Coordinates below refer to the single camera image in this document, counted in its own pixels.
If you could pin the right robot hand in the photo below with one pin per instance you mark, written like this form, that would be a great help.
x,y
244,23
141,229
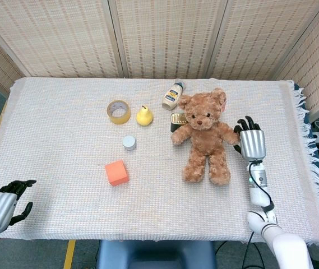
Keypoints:
x,y
251,143

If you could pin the brown teddy bear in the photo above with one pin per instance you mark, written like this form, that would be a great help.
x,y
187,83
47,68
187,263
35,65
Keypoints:
x,y
205,140

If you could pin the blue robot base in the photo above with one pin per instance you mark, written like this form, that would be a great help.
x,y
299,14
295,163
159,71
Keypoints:
x,y
156,255

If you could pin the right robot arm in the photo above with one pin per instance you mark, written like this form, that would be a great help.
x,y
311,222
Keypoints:
x,y
263,201

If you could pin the gold and black tin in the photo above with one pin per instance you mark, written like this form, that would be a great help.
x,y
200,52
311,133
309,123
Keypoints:
x,y
177,119

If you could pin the white woven tablecloth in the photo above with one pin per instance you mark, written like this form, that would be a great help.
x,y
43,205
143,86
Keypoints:
x,y
64,168

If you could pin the cream squeeze bottle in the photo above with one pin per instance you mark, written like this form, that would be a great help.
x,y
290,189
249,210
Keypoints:
x,y
172,95

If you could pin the yellow pear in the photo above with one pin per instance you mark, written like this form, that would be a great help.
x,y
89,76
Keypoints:
x,y
144,116

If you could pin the small silver cylinder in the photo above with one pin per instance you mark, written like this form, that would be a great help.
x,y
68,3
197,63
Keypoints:
x,y
129,142

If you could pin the orange cube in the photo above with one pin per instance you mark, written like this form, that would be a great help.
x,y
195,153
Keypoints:
x,y
116,172

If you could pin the brown packing tape roll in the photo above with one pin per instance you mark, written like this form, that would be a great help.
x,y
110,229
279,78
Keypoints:
x,y
118,112

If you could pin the bamboo folding screen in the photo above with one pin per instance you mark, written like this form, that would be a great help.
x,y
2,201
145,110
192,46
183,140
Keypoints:
x,y
159,36

